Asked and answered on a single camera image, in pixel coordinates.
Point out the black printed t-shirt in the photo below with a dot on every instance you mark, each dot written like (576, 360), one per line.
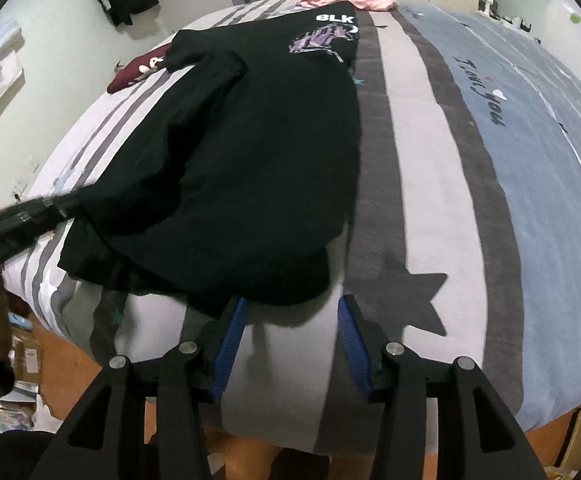
(242, 173)

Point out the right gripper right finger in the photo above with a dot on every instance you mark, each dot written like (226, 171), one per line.
(363, 342)

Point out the maroon folded sweatshirt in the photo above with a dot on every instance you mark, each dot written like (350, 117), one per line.
(138, 69)

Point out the striped grey bed sheet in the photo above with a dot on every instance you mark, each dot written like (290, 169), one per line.
(464, 239)

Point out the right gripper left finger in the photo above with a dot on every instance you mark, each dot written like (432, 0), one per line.
(228, 336)

